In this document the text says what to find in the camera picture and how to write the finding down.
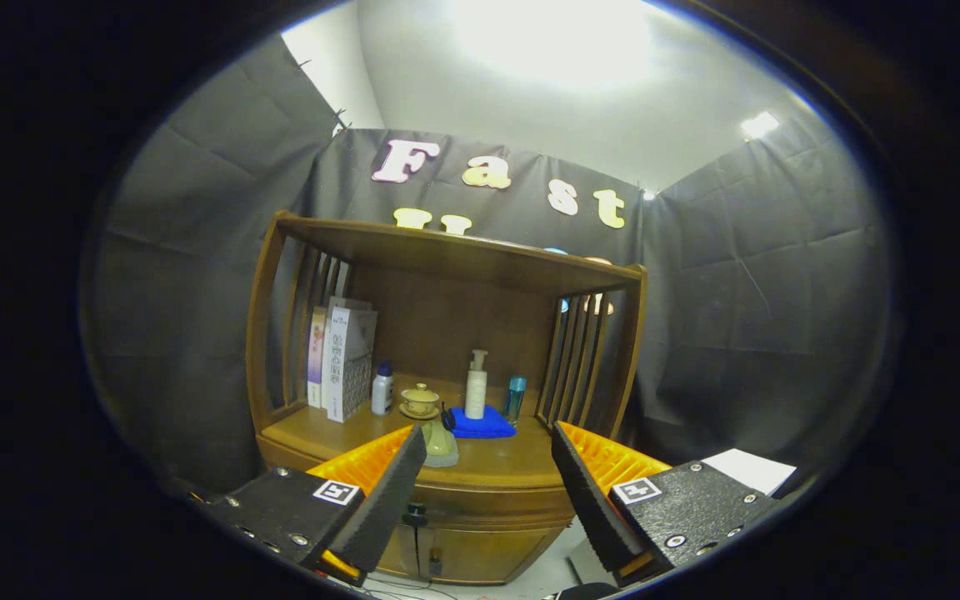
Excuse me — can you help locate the blue folded cloth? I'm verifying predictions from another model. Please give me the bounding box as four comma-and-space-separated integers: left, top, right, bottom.
449, 405, 518, 440

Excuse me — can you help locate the large ceiling light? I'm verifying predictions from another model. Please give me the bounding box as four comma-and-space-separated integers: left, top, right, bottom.
455, 0, 656, 84

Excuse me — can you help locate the beige lidded ceramic teacup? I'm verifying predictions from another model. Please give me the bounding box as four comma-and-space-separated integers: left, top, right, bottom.
402, 382, 441, 413

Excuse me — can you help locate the small white bottle blue cap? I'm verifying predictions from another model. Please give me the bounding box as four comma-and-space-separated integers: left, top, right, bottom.
371, 360, 395, 417

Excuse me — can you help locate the brown wooden countertop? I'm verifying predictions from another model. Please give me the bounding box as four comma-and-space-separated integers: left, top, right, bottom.
259, 379, 577, 493

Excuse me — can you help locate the thin white book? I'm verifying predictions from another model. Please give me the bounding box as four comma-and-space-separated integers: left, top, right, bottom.
319, 297, 373, 411

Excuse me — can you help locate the green scrub brush grey pad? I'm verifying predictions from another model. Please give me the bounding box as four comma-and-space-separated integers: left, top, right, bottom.
417, 415, 461, 468

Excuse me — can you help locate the white pump bottle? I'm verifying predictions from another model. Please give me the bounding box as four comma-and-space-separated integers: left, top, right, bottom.
464, 349, 489, 421

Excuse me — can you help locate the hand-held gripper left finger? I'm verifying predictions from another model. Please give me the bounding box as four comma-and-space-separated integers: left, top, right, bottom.
197, 425, 428, 588

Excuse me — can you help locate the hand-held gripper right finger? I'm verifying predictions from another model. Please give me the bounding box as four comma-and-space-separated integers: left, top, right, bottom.
550, 422, 789, 588

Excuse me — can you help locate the white drawer unit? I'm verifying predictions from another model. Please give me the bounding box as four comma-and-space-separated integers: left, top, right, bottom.
701, 448, 798, 497

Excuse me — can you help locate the black backdrop cloth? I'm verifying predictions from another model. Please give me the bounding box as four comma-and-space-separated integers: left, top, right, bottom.
80, 33, 893, 501

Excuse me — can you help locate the pink purple book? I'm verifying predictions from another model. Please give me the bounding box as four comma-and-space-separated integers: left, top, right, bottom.
307, 306, 329, 409

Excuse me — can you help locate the small ceiling light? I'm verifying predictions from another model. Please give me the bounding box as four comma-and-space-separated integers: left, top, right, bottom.
738, 111, 781, 140

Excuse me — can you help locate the brown wooden drawer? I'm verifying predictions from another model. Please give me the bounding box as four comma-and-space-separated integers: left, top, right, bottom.
397, 482, 578, 536

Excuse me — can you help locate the brown wooden cabinet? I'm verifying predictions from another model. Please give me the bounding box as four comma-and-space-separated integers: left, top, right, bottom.
245, 210, 648, 586

